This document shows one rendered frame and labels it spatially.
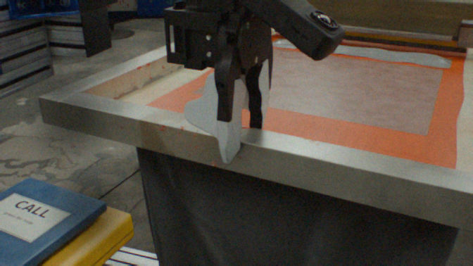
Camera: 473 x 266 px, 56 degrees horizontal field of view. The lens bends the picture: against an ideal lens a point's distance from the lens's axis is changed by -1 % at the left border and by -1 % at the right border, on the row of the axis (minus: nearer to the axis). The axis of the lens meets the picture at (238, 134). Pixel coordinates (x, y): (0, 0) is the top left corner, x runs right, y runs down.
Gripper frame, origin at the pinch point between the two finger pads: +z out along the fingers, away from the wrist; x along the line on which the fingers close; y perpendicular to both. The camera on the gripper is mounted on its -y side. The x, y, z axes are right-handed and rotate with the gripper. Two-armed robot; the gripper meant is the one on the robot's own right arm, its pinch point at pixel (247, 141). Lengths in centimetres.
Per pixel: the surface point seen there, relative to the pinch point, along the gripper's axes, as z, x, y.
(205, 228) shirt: 20.3, -7.6, 10.4
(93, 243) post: 3.0, 17.6, 5.8
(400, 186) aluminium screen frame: 0.1, 1.9, -16.0
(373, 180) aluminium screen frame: 0.1, 1.9, -13.6
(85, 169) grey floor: 98, -109, 146
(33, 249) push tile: 1.2, 21.7, 7.7
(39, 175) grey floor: 98, -93, 163
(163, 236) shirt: 24.7, -7.6, 18.3
